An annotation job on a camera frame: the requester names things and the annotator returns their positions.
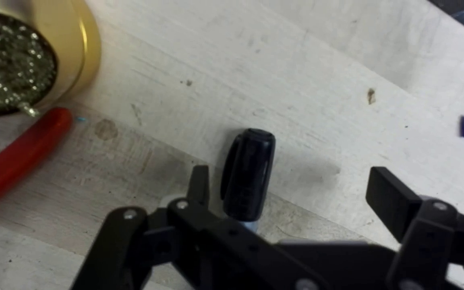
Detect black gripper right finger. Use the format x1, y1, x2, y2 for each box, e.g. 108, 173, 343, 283
364, 164, 464, 290

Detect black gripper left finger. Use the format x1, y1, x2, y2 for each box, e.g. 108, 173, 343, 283
71, 164, 298, 290

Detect gold metal dome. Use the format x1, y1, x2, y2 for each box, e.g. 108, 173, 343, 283
0, 0, 103, 119

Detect red handled pliers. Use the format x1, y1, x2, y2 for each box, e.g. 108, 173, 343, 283
0, 106, 75, 217

